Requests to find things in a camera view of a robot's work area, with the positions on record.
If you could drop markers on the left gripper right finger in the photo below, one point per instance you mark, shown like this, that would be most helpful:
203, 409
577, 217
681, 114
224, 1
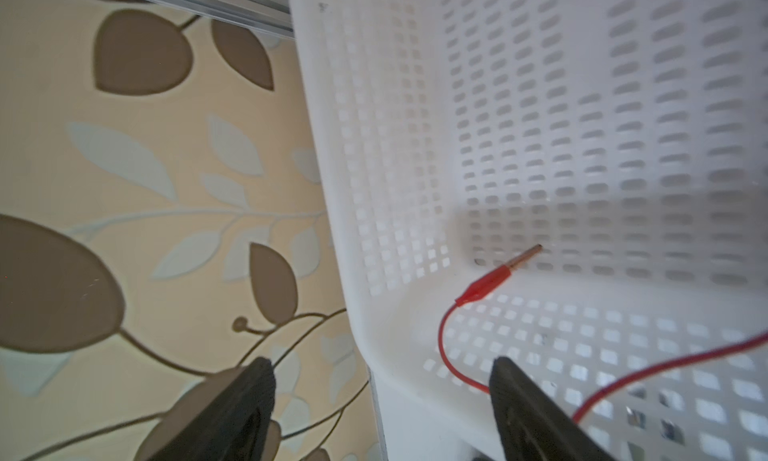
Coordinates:
530, 425

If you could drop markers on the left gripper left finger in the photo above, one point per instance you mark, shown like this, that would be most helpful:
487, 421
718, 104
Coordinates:
227, 417

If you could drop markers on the left white plastic basket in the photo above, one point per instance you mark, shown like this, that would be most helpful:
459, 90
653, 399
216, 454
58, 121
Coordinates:
578, 185

